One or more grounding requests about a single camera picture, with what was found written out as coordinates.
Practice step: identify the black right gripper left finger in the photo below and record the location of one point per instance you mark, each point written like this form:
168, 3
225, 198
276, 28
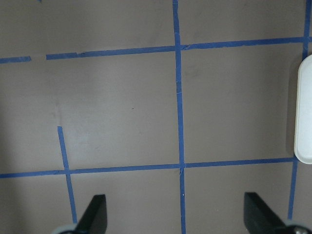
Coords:
94, 219

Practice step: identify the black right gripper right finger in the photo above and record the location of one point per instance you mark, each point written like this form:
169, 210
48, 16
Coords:
259, 218

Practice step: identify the cream rectangular tray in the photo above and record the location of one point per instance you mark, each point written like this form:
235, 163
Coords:
303, 117

